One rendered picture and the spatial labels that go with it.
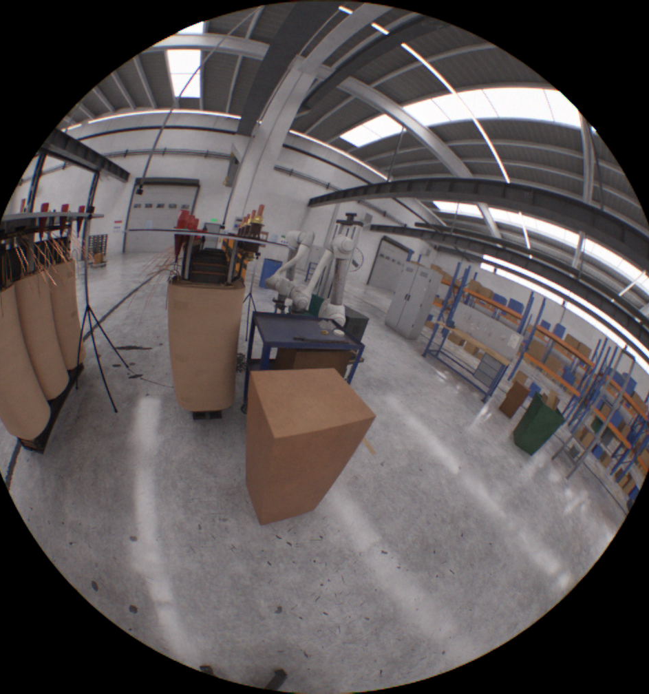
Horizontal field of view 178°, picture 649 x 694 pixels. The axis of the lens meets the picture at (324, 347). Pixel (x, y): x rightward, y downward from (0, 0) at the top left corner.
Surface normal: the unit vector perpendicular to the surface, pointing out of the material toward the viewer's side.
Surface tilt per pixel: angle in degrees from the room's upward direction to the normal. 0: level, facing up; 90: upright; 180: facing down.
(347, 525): 0
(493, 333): 90
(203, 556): 0
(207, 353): 90
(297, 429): 0
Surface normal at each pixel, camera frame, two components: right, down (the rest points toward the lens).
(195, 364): 0.46, 0.48
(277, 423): 0.26, -0.88
